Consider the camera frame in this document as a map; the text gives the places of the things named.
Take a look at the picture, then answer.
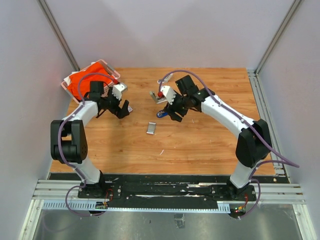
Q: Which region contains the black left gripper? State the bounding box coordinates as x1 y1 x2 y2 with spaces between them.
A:
101 87 130 119

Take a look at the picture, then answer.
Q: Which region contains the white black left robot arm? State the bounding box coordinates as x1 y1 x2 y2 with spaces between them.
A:
50 81 130 198

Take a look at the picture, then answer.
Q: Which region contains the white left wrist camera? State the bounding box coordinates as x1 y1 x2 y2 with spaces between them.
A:
112 82 128 101

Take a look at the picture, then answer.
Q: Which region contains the right aluminium frame post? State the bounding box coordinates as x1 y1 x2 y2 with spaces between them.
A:
254 0 304 76

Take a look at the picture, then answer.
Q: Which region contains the left aluminium frame post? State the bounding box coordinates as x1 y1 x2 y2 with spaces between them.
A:
37 0 80 71

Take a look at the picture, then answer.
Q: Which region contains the aluminium frame post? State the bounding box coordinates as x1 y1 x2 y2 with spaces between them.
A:
37 0 80 71
254 0 304 76

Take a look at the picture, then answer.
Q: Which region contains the grey white stapler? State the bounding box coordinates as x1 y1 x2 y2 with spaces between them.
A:
149 91 167 104

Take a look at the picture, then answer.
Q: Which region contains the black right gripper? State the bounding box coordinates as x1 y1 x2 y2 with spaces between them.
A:
163 90 189 122

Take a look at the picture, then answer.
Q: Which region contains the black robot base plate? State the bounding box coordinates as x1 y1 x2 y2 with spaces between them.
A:
45 173 262 212

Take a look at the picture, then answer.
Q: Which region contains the pink plastic basket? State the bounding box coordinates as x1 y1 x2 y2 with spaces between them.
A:
61 59 121 104

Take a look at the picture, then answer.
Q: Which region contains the orange cloth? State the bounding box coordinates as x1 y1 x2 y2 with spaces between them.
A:
78 72 112 96

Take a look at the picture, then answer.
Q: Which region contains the grey slotted cable duct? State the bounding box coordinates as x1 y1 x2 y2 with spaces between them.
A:
42 199 231 214

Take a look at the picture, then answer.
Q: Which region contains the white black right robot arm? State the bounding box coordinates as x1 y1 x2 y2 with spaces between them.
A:
158 75 272 200

